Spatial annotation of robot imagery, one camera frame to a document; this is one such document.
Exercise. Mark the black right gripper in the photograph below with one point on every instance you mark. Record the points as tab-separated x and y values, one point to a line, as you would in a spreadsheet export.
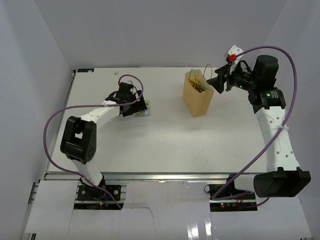
218	82

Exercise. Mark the green snack packet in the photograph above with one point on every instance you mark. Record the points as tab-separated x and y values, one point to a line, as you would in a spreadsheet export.
146	112

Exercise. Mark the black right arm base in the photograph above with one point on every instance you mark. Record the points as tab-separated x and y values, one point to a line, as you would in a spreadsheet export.
230	200

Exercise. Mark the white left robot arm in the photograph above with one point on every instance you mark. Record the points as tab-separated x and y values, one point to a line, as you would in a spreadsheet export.
79	139

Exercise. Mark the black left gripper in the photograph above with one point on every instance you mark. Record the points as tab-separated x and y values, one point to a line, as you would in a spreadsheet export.
139	106

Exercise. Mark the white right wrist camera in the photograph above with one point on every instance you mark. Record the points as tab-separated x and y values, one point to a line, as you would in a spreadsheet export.
232	57

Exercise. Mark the brown paper bag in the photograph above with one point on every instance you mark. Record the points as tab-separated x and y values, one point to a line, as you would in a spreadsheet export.
197	103

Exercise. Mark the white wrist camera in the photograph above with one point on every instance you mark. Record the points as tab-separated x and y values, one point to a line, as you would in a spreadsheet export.
232	57
128	82

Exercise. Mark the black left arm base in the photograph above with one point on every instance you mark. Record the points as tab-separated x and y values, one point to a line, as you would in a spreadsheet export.
89	193

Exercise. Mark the left blue table label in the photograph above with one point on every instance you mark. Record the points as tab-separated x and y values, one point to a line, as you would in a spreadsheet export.
85	70

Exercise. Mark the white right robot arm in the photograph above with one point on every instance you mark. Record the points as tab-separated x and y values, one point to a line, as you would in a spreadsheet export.
283	177

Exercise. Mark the aluminium front rail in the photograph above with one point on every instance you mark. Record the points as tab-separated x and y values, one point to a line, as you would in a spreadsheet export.
198	177

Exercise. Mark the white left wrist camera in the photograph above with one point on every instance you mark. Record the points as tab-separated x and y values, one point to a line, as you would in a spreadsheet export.
128	82

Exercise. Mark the yellow m&m's candy bag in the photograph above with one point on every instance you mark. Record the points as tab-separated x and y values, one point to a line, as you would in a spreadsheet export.
196	85

